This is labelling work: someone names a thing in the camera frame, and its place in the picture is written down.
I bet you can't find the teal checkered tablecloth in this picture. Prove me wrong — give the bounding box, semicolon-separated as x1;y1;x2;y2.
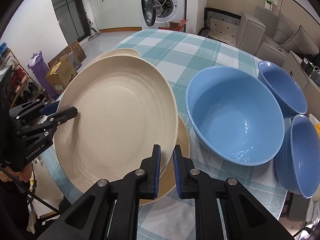
39;28;288;240

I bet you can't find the person's left hand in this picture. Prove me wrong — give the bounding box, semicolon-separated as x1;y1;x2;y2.
0;164;33;183

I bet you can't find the large blue bowl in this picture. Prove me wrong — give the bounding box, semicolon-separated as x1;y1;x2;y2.
185;66;285;166

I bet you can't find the grey bedside cabinet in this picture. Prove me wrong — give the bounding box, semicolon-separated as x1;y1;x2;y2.
282;51;320;120

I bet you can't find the shoe rack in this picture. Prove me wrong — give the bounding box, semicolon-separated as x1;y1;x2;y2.
1;42;52;109

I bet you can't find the small beige plate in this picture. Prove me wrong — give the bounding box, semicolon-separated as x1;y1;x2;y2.
88;48;141;65

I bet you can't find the grey sofa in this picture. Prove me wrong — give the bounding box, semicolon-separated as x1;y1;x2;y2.
235;7;319;67

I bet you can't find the white washing machine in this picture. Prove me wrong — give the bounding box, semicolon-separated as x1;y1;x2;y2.
138;0;187;29

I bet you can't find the purple bag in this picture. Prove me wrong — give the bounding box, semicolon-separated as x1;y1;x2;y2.
27;51;59;100

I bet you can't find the large beige plate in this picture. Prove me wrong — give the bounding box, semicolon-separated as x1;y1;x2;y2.
54;55;178;192

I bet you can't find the yellow cardboard box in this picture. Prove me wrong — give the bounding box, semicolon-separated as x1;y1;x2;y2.
46;55;78;95

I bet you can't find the red cardboard box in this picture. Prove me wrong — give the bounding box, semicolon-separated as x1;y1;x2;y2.
159;20;188;32

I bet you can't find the small blue bowl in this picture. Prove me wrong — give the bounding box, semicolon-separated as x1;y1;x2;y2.
258;61;308;118
274;115;319;199

